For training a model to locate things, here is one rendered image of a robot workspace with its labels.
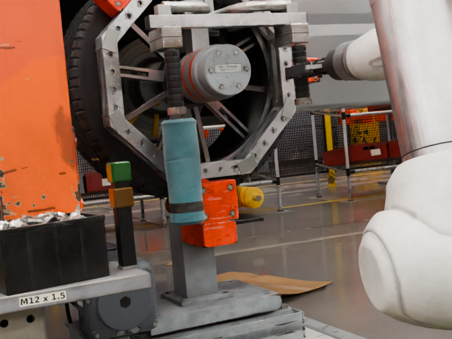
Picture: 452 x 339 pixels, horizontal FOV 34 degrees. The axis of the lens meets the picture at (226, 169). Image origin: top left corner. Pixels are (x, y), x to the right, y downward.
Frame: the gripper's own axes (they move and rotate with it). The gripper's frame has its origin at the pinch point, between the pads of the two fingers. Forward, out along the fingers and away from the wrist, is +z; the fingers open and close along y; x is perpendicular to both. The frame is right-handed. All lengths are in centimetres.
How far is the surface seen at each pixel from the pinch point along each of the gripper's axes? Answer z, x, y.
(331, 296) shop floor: 93, -83, 62
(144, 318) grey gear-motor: 9, -56, -43
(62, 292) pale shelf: -28, -39, -70
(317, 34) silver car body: 46, 15, 36
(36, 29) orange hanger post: -6, 11, -65
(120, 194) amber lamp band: -22, -23, -56
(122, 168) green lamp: -22, -18, -55
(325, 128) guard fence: 511, -21, 337
